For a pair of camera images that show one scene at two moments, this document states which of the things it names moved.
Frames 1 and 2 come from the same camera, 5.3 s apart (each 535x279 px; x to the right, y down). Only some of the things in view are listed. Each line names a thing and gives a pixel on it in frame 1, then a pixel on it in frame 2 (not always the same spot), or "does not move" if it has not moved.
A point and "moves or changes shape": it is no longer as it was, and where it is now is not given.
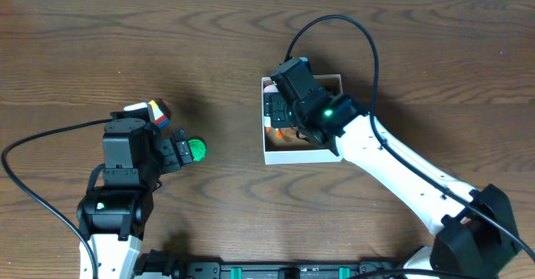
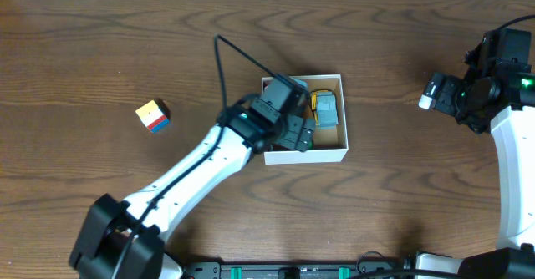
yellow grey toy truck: [304, 60] moves or changes shape
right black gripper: [277, 110] → [445, 100]
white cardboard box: [290, 154] does not move
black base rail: [216, 270] does not move
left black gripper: [183, 150] → [298, 133]
